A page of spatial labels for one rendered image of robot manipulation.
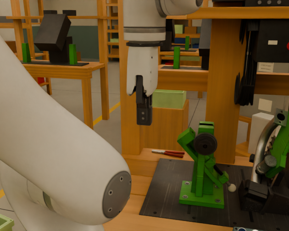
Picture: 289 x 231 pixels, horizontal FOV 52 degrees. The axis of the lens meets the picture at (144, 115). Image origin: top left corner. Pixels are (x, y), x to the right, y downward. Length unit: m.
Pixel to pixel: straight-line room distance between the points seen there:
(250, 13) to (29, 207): 0.92
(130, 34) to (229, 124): 0.84
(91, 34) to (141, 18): 11.51
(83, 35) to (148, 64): 11.66
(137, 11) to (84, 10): 11.61
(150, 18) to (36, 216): 0.40
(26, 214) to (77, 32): 11.87
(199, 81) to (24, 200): 1.01
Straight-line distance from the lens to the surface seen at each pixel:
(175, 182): 1.18
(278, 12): 1.16
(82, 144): 0.40
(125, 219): 0.99
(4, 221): 0.98
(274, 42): 1.18
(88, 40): 12.14
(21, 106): 0.35
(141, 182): 1.22
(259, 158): 1.11
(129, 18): 0.59
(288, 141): 0.98
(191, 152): 1.01
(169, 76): 1.38
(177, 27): 7.98
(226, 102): 1.31
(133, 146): 1.42
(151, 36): 0.58
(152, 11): 0.58
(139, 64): 0.58
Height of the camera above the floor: 1.50
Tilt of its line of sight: 18 degrees down
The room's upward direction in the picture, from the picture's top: straight up
